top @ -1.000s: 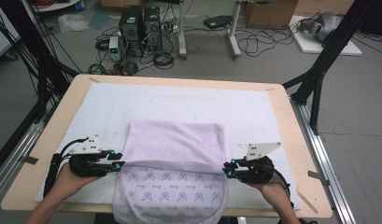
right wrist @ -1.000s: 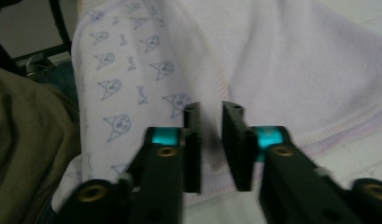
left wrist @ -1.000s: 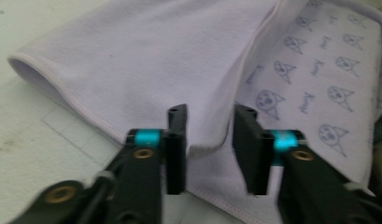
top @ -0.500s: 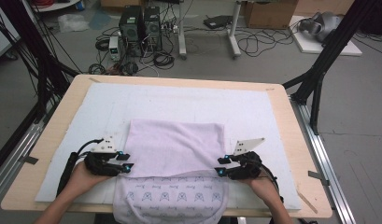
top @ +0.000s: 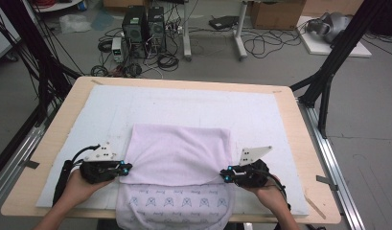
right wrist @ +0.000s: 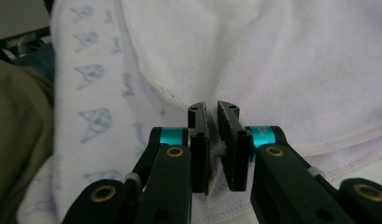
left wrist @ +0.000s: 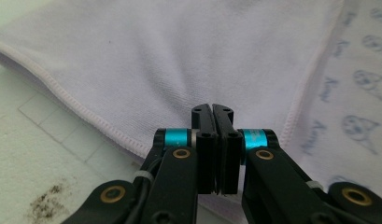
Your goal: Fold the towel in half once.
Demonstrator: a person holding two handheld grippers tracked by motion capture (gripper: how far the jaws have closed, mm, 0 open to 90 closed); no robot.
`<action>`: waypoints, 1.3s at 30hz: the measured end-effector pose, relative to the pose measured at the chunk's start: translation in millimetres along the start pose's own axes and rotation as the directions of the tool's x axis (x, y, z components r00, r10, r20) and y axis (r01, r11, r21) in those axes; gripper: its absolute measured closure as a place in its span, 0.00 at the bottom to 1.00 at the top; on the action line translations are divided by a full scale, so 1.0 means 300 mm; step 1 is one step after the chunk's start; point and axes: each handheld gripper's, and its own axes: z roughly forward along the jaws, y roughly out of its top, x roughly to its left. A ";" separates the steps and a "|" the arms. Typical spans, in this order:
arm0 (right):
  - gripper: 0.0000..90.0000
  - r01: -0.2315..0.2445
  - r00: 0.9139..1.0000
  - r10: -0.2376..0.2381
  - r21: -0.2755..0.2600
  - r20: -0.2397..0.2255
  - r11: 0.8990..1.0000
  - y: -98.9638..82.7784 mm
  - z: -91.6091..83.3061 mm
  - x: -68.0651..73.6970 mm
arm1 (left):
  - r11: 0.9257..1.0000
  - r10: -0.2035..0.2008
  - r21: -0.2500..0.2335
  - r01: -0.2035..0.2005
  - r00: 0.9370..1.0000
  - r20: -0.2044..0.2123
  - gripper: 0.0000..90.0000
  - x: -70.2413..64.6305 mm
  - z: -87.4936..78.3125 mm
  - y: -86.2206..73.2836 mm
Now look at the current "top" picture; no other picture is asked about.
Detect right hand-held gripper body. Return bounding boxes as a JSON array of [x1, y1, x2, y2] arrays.
[[234, 145, 274, 188]]

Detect black flat device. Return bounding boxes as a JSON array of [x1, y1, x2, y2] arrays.
[[208, 14, 240, 31]]

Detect loose black floor cables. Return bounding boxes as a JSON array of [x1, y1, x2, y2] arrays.
[[241, 27, 309, 60]]

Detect aluminium rail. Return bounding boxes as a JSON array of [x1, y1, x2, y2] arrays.
[[0, 123, 47, 210], [297, 101, 367, 230]]

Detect grey helmet-shaped device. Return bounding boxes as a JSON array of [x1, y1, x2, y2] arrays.
[[306, 11, 353, 44]]

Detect thin wooden stick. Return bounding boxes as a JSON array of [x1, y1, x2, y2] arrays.
[[303, 195, 328, 220]]

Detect white gridded foam mat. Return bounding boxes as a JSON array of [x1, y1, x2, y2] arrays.
[[35, 84, 310, 217]]

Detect person's left hand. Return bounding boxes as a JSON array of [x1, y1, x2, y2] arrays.
[[60, 169, 115, 205]]

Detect grey metal bracket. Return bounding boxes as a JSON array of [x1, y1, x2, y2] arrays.
[[315, 174, 339, 193]]

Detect person's right hand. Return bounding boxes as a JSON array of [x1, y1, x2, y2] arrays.
[[244, 175, 288, 214]]

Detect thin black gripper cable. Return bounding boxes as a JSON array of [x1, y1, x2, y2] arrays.
[[264, 168, 292, 213]]

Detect coiled black cable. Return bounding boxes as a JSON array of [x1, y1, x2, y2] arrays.
[[156, 52, 180, 73]]

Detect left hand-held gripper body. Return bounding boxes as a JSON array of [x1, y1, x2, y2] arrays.
[[79, 142, 123, 185]]

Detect white power supply box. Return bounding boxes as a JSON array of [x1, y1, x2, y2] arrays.
[[111, 36, 125, 64]]

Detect clear plastic bag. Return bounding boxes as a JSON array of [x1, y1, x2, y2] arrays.
[[58, 12, 93, 35]]

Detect white floor board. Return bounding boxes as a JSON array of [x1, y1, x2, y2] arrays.
[[295, 15, 373, 58]]

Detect black metal frame stand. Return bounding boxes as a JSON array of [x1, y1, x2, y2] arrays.
[[288, 0, 390, 140], [0, 0, 83, 128]]

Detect lavender printed towel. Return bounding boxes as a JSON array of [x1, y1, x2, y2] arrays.
[[115, 123, 237, 230]]

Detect white desk leg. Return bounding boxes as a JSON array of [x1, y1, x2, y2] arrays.
[[182, 0, 194, 62], [233, 0, 249, 61]]

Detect brown cardboard box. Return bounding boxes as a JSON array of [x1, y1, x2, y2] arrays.
[[250, 0, 308, 31]]

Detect wide black computer tower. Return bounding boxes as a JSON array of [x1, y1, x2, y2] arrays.
[[121, 5, 149, 59]]

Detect black sleeved gripper cable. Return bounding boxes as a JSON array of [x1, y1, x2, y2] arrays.
[[52, 144, 102, 206]]

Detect narrow black computer tower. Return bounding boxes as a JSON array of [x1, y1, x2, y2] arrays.
[[147, 6, 168, 54]]

